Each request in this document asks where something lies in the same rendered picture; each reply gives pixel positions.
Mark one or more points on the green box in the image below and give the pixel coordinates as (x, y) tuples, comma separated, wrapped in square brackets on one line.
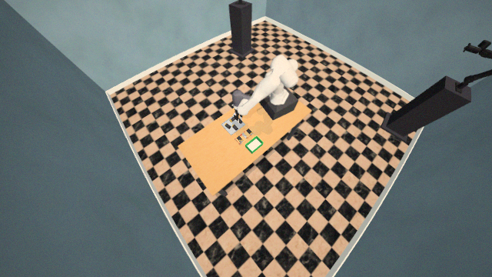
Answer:
[(254, 145)]

